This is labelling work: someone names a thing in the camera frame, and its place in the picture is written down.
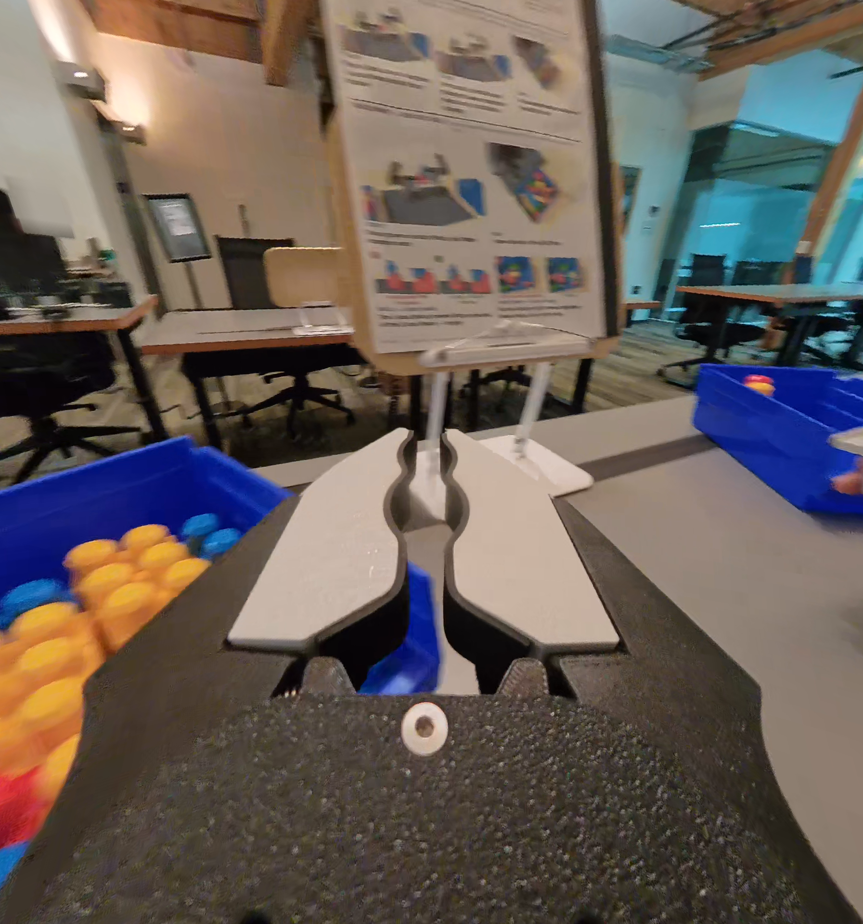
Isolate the black-legged office desk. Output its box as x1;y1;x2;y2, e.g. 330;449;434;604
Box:
0;295;168;449
137;309;374;452

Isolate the wood-framed poster board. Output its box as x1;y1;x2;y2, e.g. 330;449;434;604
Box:
321;0;625;376

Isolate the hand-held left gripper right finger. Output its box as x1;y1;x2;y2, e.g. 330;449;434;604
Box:
440;427;621;694

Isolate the black office chair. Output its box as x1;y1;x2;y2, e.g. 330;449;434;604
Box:
0;328;147;485
658;253;764;387
215;235;356;437

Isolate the black computer monitor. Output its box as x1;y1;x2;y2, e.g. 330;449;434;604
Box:
0;231;69;298

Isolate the black door sign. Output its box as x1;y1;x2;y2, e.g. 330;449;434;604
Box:
618;163;643;238

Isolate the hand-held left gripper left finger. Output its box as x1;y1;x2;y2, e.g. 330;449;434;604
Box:
227;426;412;693

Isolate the blue plastic storage bin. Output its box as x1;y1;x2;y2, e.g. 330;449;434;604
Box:
693;363;863;517
0;435;443;889

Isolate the black framed sign stand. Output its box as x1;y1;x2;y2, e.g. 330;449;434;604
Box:
142;192;213;311

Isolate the pile of colourful building blocks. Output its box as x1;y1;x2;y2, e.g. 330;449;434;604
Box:
0;513;243;911

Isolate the cardboard box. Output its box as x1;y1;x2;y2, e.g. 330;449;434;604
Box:
264;247;346;311

